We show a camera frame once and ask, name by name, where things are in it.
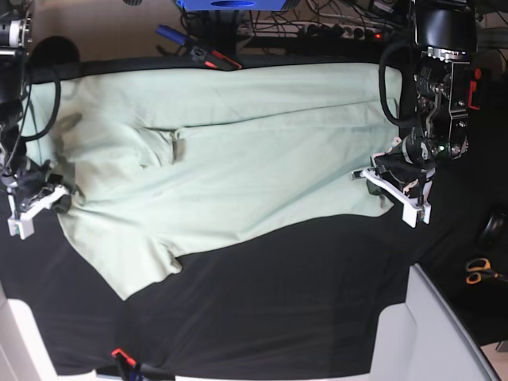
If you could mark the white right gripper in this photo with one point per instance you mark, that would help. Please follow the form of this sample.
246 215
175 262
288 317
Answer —
28 200

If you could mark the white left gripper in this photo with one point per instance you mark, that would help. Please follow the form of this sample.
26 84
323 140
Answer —
408 183

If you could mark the light green T-shirt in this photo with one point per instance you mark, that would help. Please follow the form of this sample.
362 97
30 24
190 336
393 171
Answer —
165 163

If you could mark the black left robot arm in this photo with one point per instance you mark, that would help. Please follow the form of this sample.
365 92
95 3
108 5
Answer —
445 34

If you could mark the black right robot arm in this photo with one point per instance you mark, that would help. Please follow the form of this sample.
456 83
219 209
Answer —
16 90

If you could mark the black round object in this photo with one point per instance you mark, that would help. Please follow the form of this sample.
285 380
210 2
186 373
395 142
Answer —
493 227

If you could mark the black table cloth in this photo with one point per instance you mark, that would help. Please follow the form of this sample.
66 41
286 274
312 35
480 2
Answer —
299 302

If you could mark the red black clamp right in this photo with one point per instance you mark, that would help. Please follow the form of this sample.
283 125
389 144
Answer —
479 86

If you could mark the red black clamp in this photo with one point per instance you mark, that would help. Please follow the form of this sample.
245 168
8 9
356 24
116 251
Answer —
479 86
213 59

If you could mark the white box left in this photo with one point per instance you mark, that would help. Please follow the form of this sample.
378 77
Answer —
24 356

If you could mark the white box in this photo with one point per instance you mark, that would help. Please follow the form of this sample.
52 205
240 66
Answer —
24 356
423 339

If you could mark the white box right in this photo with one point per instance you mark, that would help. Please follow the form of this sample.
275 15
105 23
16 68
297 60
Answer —
423 339

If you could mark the red clamp bottom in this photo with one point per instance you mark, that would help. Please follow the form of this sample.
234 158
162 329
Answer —
122 358

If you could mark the blue clamp bottom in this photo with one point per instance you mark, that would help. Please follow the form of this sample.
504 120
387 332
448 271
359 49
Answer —
143 373

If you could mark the red black clamp top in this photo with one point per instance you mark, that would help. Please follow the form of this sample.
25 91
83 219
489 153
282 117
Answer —
213 59

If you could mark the blue stand base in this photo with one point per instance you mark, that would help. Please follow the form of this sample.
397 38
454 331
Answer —
243 5

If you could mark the orange handled scissors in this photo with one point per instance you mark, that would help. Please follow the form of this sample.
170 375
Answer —
479 270

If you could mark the blue handled tool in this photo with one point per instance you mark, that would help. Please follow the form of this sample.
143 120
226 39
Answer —
171 34

